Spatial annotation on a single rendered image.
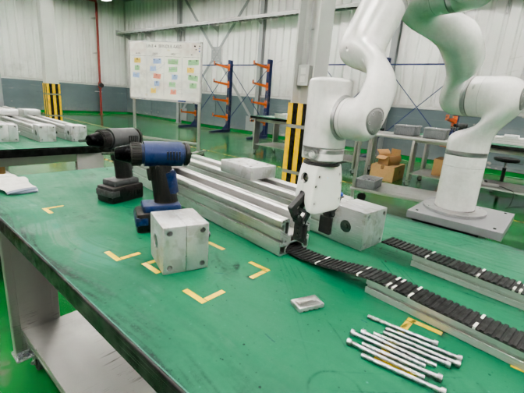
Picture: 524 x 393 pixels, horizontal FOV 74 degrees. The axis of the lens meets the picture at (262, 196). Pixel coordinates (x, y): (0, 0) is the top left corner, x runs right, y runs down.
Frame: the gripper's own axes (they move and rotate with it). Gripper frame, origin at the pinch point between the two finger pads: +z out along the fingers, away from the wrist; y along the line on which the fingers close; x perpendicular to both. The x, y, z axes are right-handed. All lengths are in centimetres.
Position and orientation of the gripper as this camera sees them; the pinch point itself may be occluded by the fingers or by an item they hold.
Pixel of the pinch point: (313, 231)
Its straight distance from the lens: 76.7
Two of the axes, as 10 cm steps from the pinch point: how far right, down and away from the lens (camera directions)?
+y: 7.4, -1.3, 6.7
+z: -0.8, 9.6, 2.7
